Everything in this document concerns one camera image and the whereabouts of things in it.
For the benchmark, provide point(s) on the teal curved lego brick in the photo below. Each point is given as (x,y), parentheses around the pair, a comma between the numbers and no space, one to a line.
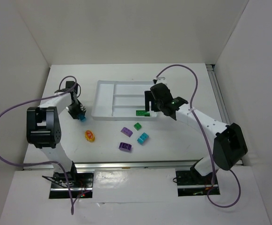
(142,138)

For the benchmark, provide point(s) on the yellow butterfly lego brick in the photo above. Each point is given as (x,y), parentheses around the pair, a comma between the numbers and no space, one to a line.
(89,136)

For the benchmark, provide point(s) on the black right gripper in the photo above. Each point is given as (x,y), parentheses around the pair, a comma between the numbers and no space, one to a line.
(150,101)

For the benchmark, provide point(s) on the teal long lego brick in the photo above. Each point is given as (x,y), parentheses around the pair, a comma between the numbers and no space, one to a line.
(82,118)

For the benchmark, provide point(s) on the aluminium side rail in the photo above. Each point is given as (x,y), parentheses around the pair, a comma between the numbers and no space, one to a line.
(217,93)

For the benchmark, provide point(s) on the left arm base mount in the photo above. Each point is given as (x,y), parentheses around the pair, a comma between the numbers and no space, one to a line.
(81,188)

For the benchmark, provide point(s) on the green long lego brick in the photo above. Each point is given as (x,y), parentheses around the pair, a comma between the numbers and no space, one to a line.
(140,112)

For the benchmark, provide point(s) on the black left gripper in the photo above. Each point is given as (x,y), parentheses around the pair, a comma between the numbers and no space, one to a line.
(77,112)

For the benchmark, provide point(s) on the purple flower lego brick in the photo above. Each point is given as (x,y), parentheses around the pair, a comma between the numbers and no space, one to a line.
(125,147)

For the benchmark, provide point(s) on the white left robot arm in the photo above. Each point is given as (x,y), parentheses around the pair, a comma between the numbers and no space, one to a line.
(44,129)

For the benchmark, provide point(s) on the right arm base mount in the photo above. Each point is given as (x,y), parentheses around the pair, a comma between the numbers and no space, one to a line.
(189,185)

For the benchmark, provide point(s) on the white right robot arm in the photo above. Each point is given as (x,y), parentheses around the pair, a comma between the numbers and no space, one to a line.
(208,127)

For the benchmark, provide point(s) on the green square lego brick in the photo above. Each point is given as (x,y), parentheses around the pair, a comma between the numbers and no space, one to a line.
(137,126)

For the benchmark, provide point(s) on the white compartment tray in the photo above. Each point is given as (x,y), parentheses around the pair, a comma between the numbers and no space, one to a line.
(119,100)

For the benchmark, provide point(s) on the purple curved lego brick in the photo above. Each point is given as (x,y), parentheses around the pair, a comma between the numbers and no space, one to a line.
(126,131)

